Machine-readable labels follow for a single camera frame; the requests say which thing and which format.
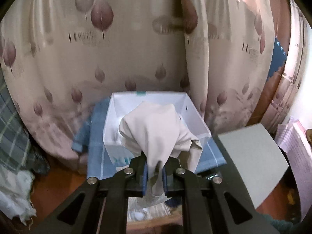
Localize grey flat board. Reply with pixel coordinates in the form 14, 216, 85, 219
216, 124, 288, 209

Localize white shoe box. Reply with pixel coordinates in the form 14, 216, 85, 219
102, 91, 212, 171

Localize beige underwear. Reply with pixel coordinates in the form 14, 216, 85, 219
118, 101, 203, 198

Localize blue foam mat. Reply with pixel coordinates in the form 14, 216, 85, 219
266, 36, 287, 84

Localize plaid blanket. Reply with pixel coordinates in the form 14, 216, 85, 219
0, 77, 50, 175

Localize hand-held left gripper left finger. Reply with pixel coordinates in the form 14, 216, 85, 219
32, 155, 149, 234

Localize white frayed cloth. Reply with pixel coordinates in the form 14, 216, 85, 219
0, 167, 37, 226

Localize blue striped cloth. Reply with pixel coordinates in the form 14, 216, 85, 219
71, 97, 226, 179

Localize leaf print curtain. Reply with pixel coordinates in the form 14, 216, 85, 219
178, 0, 294, 137
0, 0, 207, 175

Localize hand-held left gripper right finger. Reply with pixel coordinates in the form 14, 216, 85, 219
163, 157, 281, 234

